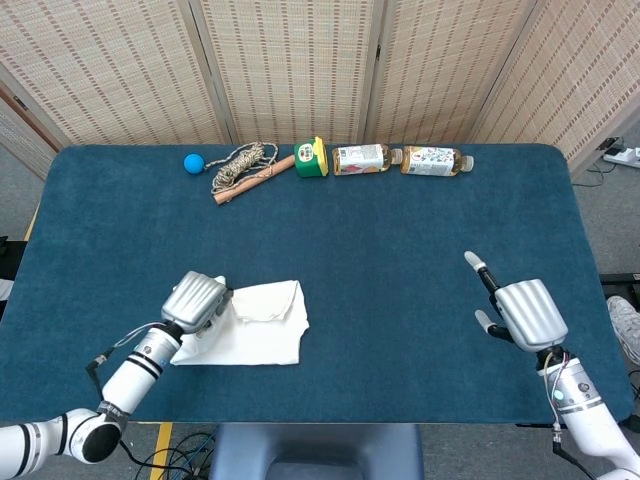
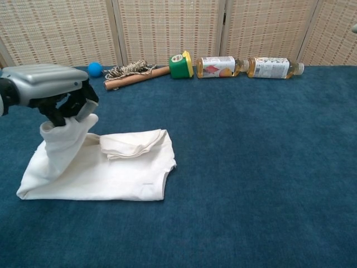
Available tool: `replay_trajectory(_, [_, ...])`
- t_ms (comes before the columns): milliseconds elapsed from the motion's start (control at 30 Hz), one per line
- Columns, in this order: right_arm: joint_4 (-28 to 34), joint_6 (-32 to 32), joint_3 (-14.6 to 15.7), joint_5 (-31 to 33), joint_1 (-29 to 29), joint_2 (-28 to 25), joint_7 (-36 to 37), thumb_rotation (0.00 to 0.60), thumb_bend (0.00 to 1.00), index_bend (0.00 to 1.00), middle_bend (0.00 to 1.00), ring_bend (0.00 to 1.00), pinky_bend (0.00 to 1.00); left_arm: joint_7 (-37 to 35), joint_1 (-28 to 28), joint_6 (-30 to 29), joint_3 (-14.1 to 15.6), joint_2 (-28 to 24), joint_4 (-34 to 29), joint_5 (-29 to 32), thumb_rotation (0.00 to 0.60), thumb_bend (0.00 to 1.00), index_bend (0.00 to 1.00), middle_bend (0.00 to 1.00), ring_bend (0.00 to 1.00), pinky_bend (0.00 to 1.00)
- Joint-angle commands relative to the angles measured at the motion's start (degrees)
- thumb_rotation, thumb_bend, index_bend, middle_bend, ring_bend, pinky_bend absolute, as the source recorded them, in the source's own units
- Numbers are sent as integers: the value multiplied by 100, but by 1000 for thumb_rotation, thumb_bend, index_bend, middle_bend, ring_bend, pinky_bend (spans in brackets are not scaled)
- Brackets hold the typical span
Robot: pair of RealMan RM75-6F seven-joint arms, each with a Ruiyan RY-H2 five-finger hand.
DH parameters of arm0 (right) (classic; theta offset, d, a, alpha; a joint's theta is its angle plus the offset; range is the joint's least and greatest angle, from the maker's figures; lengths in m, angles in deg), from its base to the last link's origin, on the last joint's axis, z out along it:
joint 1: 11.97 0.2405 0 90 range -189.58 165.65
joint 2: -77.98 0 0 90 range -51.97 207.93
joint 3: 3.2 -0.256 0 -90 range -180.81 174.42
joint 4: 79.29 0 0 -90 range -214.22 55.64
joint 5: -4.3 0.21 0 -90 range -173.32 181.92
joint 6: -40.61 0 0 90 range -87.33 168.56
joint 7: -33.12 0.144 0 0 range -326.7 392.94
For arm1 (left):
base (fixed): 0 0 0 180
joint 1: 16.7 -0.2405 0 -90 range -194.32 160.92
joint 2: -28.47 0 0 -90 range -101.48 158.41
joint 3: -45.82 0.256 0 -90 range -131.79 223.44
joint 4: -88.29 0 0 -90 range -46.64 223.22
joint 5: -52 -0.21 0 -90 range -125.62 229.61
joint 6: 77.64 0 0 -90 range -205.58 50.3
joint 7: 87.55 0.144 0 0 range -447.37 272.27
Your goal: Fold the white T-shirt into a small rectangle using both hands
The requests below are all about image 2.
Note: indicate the green container with yellow lid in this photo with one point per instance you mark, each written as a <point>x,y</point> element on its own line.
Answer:
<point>180,69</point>

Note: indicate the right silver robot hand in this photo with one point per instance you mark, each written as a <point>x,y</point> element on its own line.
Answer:
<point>355,28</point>

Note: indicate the blue ball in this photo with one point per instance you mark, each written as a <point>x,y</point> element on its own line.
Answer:
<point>94,68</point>

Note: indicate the white T-shirt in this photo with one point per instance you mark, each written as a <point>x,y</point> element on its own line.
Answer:
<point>111,178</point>

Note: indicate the wooden stick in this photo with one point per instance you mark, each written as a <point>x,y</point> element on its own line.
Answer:
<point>131,81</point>

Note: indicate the blue table cover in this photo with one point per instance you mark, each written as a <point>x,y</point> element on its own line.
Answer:
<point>251,167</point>

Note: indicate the tea bottle with white label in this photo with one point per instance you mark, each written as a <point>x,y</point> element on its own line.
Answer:
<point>273,67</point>

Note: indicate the tea bottle with fruit label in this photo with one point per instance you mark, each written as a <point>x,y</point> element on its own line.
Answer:
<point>214,67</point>

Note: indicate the woven folding screen panel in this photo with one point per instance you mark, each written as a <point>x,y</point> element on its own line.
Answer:
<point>334,42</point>
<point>167,28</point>
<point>267,28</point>
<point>55,30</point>

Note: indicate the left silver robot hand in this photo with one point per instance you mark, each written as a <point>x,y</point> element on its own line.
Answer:
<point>44,81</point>

